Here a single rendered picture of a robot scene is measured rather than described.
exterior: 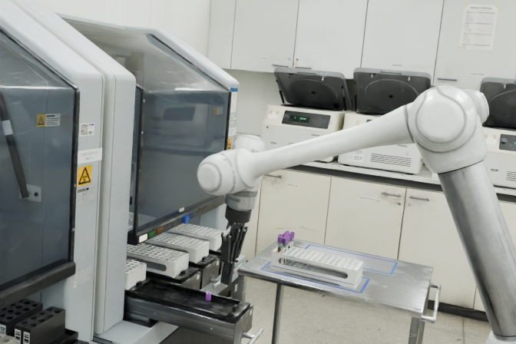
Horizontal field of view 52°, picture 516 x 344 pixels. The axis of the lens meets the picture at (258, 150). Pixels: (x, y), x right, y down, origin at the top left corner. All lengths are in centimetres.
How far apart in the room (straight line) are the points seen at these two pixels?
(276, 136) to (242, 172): 251
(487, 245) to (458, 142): 23
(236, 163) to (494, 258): 61
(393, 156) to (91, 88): 265
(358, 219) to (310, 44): 134
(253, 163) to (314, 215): 252
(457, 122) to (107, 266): 95
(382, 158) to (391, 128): 232
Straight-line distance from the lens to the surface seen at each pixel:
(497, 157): 364
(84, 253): 140
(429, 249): 375
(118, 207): 148
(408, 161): 365
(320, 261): 179
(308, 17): 407
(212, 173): 129
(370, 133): 137
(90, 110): 133
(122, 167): 146
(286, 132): 379
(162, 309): 157
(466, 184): 118
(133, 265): 168
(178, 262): 173
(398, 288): 184
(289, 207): 386
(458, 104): 112
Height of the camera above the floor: 147
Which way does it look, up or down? 8 degrees down
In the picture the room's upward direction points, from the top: 5 degrees clockwise
